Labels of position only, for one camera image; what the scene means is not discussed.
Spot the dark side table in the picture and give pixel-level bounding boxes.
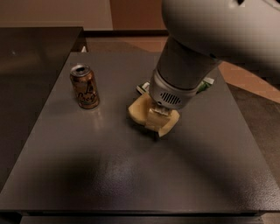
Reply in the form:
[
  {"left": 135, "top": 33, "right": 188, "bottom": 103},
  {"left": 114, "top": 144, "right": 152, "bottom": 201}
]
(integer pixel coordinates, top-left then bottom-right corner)
[{"left": 0, "top": 27, "right": 87, "bottom": 190}]

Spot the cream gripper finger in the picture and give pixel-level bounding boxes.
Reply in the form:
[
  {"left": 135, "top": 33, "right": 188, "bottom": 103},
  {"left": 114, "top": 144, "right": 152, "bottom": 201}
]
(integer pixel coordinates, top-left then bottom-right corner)
[{"left": 145, "top": 106, "right": 171, "bottom": 132}]

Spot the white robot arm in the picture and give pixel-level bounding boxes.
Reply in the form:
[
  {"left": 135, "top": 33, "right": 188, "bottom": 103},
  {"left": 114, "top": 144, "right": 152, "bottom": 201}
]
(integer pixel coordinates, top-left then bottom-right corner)
[{"left": 146, "top": 0, "right": 280, "bottom": 136}]

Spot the orange LaCroix soda can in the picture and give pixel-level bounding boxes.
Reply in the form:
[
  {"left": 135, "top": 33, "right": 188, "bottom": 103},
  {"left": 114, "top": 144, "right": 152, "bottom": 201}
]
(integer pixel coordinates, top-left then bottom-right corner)
[{"left": 70, "top": 63, "right": 99, "bottom": 109}]

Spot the yellow wavy sponge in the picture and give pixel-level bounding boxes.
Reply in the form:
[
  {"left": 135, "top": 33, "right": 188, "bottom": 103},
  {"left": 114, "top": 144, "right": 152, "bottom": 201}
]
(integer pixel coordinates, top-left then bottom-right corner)
[{"left": 129, "top": 93, "right": 180, "bottom": 137}]

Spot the green snack bag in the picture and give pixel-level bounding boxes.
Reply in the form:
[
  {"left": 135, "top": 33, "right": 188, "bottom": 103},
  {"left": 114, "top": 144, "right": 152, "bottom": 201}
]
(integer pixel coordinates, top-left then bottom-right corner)
[{"left": 136, "top": 77, "right": 214, "bottom": 95}]

